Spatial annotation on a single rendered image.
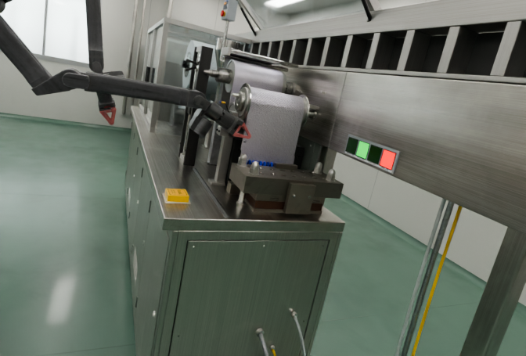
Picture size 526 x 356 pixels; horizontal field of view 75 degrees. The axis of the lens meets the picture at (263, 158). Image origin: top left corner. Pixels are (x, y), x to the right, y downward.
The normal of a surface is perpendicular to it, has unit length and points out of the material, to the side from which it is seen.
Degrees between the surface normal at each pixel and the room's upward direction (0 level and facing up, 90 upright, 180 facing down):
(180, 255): 90
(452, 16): 90
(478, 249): 90
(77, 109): 90
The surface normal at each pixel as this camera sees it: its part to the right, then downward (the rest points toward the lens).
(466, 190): -0.90, -0.10
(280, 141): 0.38, 0.27
